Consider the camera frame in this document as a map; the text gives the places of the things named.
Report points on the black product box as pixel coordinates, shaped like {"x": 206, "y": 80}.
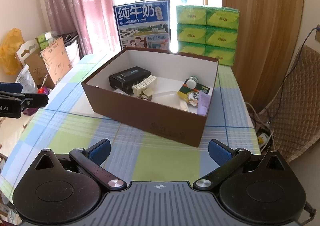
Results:
{"x": 126, "y": 79}

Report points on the yellow plastic bag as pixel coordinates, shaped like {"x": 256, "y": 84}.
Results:
{"x": 9, "y": 47}

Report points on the white green medicine bottle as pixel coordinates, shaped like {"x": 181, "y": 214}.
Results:
{"x": 191, "y": 82}

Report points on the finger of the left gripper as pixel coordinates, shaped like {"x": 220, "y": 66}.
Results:
{"x": 11, "y": 87}
{"x": 25, "y": 100}

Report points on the plaid tablecloth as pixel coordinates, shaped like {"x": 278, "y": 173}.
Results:
{"x": 69, "y": 122}

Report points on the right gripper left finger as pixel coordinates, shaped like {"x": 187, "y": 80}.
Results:
{"x": 90, "y": 161}

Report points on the purple cream tube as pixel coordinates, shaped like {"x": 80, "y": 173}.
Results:
{"x": 203, "y": 104}

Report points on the brown cardboard storage box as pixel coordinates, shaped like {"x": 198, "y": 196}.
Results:
{"x": 165, "y": 118}

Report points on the floor power strip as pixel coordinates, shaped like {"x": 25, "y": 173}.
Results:
{"x": 265, "y": 138}

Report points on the pink curtain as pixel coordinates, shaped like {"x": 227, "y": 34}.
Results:
{"x": 93, "y": 20}

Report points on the green tissue multipack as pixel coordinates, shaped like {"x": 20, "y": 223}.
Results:
{"x": 208, "y": 31}

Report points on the wooden door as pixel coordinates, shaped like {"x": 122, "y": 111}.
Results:
{"x": 267, "y": 36}

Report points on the leopard print hair band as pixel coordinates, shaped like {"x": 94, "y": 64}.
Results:
{"x": 145, "y": 96}

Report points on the brown cardboard boxes pile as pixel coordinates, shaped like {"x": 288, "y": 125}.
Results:
{"x": 50, "y": 57}

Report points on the blue milk carton box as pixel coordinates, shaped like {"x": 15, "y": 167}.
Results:
{"x": 144, "y": 24}

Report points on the brown quilted chair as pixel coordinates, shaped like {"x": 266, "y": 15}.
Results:
{"x": 295, "y": 108}

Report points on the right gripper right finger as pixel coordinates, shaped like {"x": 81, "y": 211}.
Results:
{"x": 229, "y": 162}

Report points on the wall power socket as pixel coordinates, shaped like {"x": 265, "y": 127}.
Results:
{"x": 317, "y": 34}

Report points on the white plastic bag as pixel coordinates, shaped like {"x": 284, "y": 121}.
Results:
{"x": 26, "y": 80}

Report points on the green round-pattern packet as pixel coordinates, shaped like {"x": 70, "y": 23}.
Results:
{"x": 191, "y": 96}

